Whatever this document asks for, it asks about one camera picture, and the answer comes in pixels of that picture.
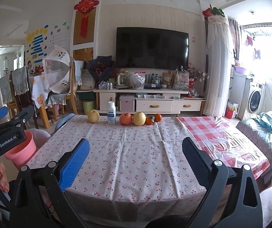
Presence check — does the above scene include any pink plastic trash bucket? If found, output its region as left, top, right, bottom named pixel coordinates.
left=5, top=131, right=37, bottom=170

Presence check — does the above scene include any green waste bin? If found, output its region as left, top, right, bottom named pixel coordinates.
left=82, top=100, right=95, bottom=115

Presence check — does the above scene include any orange tangerine with leaf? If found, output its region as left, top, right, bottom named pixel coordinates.
left=145, top=116, right=155, bottom=126

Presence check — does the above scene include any dining table with cloth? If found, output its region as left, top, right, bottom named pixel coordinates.
left=28, top=72, right=68, bottom=129

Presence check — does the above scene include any white washing machine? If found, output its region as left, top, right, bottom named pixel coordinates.
left=238, top=78, right=264, bottom=120

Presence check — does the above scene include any red checkered table cover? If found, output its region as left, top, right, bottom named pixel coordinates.
left=178, top=116, right=270, bottom=179

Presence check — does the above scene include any white mesh food cover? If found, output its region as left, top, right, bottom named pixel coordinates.
left=42, top=46, right=71, bottom=94

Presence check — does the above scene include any dark flower bouquet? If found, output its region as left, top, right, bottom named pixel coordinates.
left=86, top=56, right=115, bottom=82

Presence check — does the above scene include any red chinese knot decoration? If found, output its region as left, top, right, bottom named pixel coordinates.
left=74, top=0, right=100, bottom=38

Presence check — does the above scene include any grey round stool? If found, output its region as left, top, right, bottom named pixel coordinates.
left=28, top=128, right=51, bottom=149

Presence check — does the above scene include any pink storage box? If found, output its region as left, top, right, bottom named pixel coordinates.
left=119, top=94, right=135, bottom=113

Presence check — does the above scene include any orange tangerine rear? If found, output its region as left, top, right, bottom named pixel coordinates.
left=154, top=114, right=162, bottom=123

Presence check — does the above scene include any yellow pear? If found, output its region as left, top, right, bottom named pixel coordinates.
left=133, top=112, right=146, bottom=126
left=87, top=109, right=100, bottom=123

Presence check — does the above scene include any dark wooden chair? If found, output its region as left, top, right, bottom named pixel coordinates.
left=0, top=66, right=38, bottom=129

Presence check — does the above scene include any red apple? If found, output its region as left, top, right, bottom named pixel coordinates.
left=119, top=113, right=133, bottom=126

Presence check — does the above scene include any white lace covered air conditioner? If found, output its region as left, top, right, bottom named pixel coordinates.
left=203, top=15, right=231, bottom=117

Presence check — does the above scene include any white yogurt bottle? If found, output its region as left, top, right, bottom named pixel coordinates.
left=107, top=101, right=116, bottom=125

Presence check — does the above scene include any black flat television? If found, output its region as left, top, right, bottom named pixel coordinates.
left=115, top=27, right=189, bottom=70

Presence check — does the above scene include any yellow pear left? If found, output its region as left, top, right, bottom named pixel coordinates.
left=87, top=109, right=100, bottom=123

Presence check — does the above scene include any cherry print tablecloth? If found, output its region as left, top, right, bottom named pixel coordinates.
left=29, top=115, right=206, bottom=226

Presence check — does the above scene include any grey sofa with cloth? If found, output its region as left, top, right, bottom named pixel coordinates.
left=235, top=111, right=272, bottom=169

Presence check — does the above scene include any blue cushion edge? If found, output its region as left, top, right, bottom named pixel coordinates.
left=54, top=113, right=75, bottom=132

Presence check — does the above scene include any yellow pear right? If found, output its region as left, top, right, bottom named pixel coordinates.
left=133, top=112, right=146, bottom=126

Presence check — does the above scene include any white tv cabinet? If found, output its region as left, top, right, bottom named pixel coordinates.
left=93, top=88, right=206, bottom=116

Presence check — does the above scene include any wooden dining chair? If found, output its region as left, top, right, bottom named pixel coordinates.
left=66, top=60, right=84, bottom=115

